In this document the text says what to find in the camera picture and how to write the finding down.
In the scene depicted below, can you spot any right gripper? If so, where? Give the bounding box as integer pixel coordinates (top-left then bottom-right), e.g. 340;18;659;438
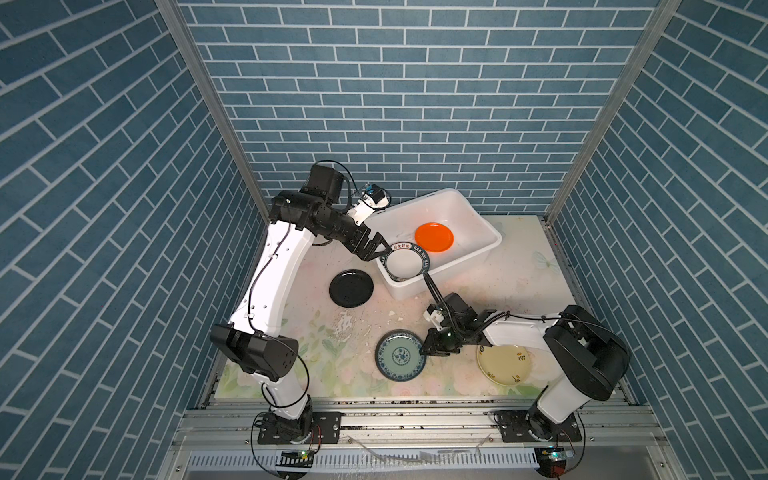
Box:
414;324;465;357

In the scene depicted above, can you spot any green rim plate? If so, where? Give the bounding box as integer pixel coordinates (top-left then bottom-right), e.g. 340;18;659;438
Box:
380;241;431;282

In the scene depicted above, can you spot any green patterned small plate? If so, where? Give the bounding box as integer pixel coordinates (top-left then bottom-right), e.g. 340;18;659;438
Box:
374;329;426;382

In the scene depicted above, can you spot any orange round plate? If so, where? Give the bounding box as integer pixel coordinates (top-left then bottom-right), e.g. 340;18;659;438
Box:
414;222;454;253

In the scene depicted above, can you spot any cream yellow plate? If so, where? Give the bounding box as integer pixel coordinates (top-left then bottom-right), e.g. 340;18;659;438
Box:
476;345;532;386

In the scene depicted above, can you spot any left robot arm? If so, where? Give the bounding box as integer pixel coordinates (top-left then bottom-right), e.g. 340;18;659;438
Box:
210;161;391;422

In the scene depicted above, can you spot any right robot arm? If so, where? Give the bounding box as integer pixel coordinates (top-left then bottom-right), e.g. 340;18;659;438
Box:
420;296;631;441

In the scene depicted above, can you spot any black round plate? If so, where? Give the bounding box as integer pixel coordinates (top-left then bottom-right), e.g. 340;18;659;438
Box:
329;269;374;308

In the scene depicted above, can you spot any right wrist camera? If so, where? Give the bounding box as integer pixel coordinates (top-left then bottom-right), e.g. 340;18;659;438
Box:
423;305;444;330

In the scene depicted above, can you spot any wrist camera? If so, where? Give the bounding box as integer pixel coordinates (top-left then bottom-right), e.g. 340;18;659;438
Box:
423;305;444;330
346;184;391;226

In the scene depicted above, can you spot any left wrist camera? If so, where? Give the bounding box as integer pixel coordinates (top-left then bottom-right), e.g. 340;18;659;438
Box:
346;184;391;226

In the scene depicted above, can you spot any aluminium rail frame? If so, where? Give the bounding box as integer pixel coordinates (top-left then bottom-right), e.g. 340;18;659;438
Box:
159;398;683;479

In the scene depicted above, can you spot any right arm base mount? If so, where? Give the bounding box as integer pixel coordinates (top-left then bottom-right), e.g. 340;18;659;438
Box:
491;409;583;443

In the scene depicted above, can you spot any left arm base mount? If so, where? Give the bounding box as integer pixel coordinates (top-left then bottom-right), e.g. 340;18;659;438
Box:
255;411;342;445

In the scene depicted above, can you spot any left aluminium corner post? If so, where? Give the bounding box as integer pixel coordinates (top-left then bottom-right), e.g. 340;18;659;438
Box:
155;0;268;219

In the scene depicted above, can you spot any aluminium corner post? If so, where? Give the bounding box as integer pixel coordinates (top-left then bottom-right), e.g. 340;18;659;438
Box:
155;0;268;219
543;0;681;229

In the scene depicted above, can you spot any right aluminium corner post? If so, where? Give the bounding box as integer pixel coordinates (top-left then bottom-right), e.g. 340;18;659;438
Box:
543;0;681;229

